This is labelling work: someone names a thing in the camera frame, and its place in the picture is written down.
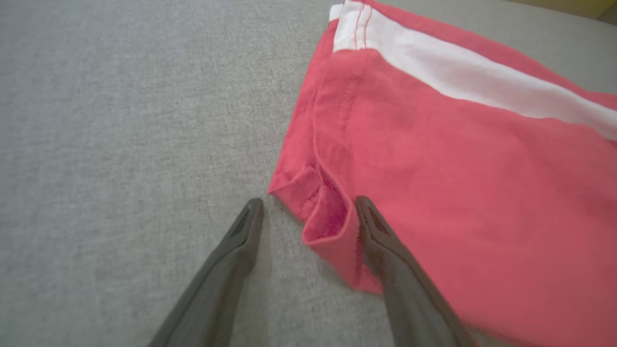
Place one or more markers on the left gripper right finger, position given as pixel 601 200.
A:
pixel 409 294

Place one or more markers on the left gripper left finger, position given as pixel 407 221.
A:
pixel 217 294

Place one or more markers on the red shorts with white stripe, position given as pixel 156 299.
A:
pixel 482 193

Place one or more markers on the grey sofa seat cushion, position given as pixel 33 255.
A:
pixel 120 120

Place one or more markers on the yellow cushion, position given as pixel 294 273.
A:
pixel 578 6

